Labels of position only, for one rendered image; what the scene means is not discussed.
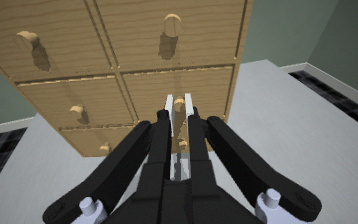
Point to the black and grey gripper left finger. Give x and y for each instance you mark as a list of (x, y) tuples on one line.
[(96, 197)]

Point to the wooden drawer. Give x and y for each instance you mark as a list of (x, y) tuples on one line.
[(89, 140), (193, 30), (57, 36), (99, 97), (180, 140), (208, 88)]

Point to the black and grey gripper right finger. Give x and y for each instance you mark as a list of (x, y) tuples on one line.
[(275, 198)]

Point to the tan chest of drawers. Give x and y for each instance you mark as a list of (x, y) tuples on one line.
[(235, 63)]

